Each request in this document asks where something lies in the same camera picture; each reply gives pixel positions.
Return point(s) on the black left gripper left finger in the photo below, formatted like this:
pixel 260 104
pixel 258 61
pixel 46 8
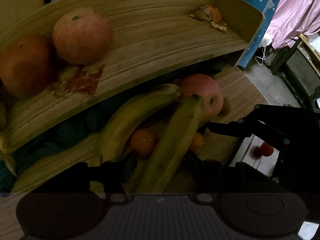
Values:
pixel 111 175

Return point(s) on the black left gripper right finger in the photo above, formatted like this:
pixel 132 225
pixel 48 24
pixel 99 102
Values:
pixel 196 176

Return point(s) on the small tangerine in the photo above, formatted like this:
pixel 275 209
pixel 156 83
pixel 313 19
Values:
pixel 198 143

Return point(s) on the yellow banana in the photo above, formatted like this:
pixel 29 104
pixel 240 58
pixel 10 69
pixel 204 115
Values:
pixel 175 142
pixel 127 118

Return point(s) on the small red tomato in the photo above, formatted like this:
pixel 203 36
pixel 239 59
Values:
pixel 266 150

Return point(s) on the small orange on table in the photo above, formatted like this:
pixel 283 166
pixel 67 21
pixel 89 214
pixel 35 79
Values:
pixel 143 141

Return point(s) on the grey metal tray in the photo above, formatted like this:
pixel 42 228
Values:
pixel 247 153

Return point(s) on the red apple on table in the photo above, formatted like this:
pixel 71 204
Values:
pixel 206 87

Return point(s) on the white plastic bag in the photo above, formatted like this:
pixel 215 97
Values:
pixel 266 41

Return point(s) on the pink curtain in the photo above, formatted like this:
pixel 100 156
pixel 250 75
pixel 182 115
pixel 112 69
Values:
pixel 292 18

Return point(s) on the curved wooden shelf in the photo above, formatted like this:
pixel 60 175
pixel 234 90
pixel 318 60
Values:
pixel 151 38

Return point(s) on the red apple on shelf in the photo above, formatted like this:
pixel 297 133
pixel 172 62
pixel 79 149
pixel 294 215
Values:
pixel 82 36

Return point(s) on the orange peel scraps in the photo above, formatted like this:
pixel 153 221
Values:
pixel 212 15

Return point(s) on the large orange on shelf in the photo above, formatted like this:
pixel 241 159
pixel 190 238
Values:
pixel 25 66

